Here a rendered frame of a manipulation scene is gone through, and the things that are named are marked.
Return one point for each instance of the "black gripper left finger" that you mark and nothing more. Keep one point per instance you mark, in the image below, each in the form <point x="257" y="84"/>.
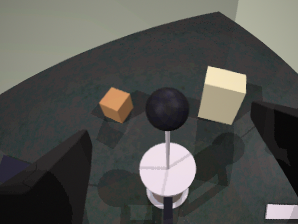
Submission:
<point x="53" y="189"/>

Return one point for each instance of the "orange cube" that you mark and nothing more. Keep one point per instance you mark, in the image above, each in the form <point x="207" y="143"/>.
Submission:
<point x="116" y="105"/>

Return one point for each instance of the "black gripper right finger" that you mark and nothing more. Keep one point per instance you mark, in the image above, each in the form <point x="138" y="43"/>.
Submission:
<point x="278" y="126"/>

